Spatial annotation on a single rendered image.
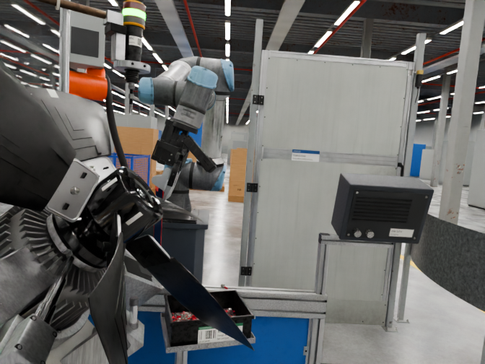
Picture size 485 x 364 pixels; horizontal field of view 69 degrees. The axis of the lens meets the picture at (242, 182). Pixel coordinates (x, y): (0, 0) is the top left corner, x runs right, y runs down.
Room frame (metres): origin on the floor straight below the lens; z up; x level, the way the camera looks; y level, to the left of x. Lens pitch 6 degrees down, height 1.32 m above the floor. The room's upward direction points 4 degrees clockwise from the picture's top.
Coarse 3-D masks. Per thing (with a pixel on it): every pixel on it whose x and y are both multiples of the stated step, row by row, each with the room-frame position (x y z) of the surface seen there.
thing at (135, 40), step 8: (128, 32) 0.70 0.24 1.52; (136, 32) 0.70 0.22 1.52; (128, 40) 0.70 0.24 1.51; (136, 40) 0.70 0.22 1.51; (128, 48) 0.70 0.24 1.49; (136, 48) 0.70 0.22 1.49; (128, 56) 0.70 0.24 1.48; (136, 56) 0.71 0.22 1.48; (128, 72) 0.70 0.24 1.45; (136, 72) 0.71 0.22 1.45; (128, 80) 0.70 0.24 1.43; (136, 80) 0.71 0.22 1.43
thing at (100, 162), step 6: (84, 162) 0.67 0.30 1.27; (90, 162) 0.67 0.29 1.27; (96, 162) 0.68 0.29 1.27; (102, 162) 0.68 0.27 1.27; (108, 162) 0.68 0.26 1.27; (96, 168) 0.67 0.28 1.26; (102, 168) 0.67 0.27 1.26; (108, 168) 0.67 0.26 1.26; (114, 168) 0.68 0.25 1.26; (102, 174) 0.66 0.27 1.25; (108, 174) 0.66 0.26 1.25
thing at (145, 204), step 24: (120, 168) 0.60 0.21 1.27; (96, 192) 0.58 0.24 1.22; (120, 192) 0.57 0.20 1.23; (144, 192) 0.65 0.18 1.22; (96, 216) 0.56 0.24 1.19; (120, 216) 0.56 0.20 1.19; (144, 216) 0.58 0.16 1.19; (72, 240) 0.55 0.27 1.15; (96, 240) 0.58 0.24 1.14; (96, 264) 0.57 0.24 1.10
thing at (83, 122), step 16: (48, 96) 0.76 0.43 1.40; (64, 96) 0.79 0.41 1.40; (48, 112) 0.72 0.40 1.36; (64, 112) 0.74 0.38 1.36; (80, 112) 0.77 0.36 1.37; (96, 112) 0.81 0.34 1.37; (64, 128) 0.71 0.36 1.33; (80, 128) 0.72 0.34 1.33; (96, 128) 0.75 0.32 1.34; (80, 144) 0.69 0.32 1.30; (96, 144) 0.70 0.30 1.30; (80, 160) 0.66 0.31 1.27
